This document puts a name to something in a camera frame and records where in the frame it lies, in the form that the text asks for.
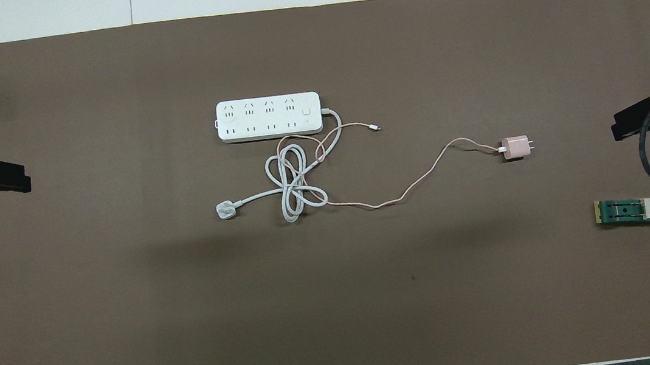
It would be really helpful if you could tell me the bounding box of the pink charging cable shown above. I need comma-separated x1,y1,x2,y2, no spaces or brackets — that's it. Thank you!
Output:
275,106,512,220

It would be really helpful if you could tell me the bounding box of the pink charger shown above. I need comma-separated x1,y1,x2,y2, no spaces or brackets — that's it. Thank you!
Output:
497,134,537,163

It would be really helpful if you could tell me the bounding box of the brown table mat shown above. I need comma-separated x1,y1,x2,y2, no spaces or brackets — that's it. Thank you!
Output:
0,0,650,365

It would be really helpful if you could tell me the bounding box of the white power cord with plug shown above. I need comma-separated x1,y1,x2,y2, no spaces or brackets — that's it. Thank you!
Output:
205,106,354,232

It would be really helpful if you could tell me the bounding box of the white power strip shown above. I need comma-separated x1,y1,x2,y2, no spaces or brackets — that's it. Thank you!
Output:
214,90,325,145

